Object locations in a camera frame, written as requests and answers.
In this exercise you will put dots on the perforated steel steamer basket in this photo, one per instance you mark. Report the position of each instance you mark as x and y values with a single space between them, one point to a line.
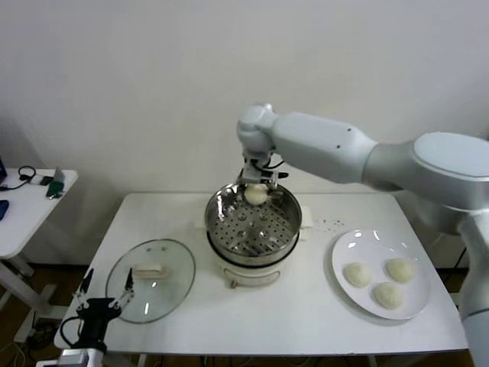
244 234

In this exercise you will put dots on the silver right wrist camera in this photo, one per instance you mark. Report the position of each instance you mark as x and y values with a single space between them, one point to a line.
247 173

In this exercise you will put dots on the scattered brown crumbs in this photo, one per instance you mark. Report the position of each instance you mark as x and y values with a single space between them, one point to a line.
337 221

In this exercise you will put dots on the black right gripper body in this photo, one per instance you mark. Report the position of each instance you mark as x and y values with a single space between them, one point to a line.
265 170

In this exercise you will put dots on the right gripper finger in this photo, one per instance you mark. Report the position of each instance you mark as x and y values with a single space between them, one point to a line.
276 189
241 187

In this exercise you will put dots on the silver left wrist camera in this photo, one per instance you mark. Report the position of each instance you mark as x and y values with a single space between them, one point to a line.
74 358

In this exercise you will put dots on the white side table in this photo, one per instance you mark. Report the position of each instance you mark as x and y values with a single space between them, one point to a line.
30 214

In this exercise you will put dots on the white round plate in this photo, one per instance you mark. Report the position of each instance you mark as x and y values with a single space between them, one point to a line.
363 248

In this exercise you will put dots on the green grey hand tool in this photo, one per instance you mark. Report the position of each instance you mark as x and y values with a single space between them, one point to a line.
55 189

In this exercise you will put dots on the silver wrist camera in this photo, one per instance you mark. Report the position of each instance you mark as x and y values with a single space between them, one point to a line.
74 358
247 173

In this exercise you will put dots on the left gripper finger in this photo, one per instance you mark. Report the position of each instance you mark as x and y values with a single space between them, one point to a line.
83 294
128 292

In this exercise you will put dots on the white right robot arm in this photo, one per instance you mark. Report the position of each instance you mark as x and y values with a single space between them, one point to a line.
324 149

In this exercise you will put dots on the small white device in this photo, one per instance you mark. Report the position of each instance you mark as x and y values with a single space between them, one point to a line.
36 180

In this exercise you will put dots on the white electric cooker base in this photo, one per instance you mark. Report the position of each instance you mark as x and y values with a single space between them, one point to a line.
248 274

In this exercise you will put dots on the laptop screen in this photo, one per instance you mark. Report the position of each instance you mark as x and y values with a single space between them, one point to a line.
2 170

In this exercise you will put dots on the white steamed baozi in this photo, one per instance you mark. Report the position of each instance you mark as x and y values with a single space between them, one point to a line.
254 195
387 295
400 270
358 274

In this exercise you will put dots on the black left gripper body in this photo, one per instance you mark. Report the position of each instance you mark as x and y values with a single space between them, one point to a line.
97 313

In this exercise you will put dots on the small black device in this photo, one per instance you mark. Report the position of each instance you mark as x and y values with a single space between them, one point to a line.
46 180

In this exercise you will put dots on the blue computer mouse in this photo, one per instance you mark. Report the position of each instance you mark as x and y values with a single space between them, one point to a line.
3 210

